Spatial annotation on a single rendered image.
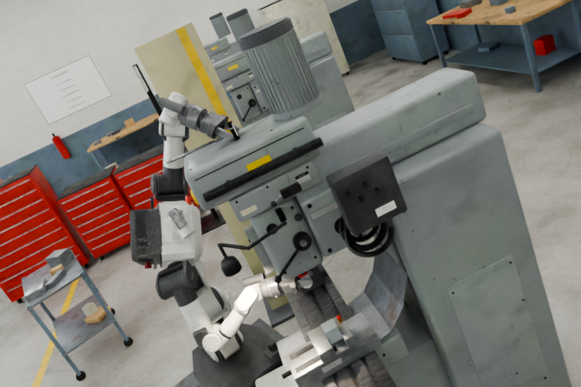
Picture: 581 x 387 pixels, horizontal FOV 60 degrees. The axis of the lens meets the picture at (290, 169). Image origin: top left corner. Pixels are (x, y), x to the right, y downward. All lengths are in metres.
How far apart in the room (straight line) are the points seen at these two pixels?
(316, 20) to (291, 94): 8.56
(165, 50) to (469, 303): 2.43
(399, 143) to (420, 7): 7.23
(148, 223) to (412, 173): 1.11
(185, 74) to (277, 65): 1.85
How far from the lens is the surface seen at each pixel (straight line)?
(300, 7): 10.20
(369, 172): 1.59
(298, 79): 1.75
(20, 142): 11.48
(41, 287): 4.74
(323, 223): 1.88
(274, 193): 1.79
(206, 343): 2.20
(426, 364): 2.34
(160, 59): 3.51
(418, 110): 1.91
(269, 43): 1.71
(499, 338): 2.34
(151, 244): 2.19
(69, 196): 6.87
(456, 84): 1.96
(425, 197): 1.87
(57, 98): 11.14
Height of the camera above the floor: 2.35
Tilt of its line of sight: 20 degrees down
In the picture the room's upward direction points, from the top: 25 degrees counter-clockwise
